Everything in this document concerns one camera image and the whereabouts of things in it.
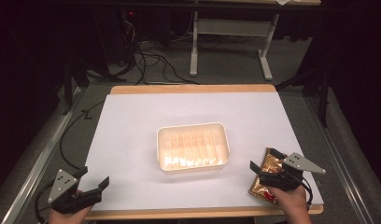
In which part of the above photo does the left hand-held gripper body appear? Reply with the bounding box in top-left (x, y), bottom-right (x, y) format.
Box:
top-left (47, 169), bottom-right (103, 216)

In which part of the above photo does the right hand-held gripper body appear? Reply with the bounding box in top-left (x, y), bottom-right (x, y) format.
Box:
top-left (259, 152), bottom-right (327, 192)

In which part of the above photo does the gold foil snack packet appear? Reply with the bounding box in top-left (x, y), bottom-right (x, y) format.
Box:
top-left (247, 147), bottom-right (288, 205)

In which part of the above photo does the cream plastic tray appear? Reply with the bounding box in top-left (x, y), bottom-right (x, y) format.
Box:
top-left (156, 121), bottom-right (231, 174)

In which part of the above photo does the person's left hand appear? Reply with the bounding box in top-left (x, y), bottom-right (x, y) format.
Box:
top-left (48, 189), bottom-right (93, 224)

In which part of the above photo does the person's right hand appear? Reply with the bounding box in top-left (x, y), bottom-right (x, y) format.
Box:
top-left (266, 185), bottom-right (313, 224)

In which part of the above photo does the black stand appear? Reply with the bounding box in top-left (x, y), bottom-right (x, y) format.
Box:
top-left (61, 55), bottom-right (91, 116)
top-left (274, 59), bottom-right (332, 128)

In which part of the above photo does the white paper sheet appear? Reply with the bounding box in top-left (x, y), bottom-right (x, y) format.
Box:
top-left (77, 91), bottom-right (324, 211)

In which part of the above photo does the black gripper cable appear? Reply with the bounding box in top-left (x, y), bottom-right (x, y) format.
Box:
top-left (34, 178), bottom-right (56, 224)
top-left (291, 173), bottom-right (314, 207)

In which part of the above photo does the aluminium rail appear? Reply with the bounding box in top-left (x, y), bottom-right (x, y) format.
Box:
top-left (306, 96), bottom-right (379, 224)
top-left (1, 87), bottom-right (84, 224)

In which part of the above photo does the black cable bundle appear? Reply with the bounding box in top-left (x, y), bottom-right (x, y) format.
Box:
top-left (110, 18), bottom-right (202, 86)

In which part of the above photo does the white metal desk frame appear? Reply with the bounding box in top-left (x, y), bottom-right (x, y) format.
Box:
top-left (189, 10), bottom-right (280, 82)

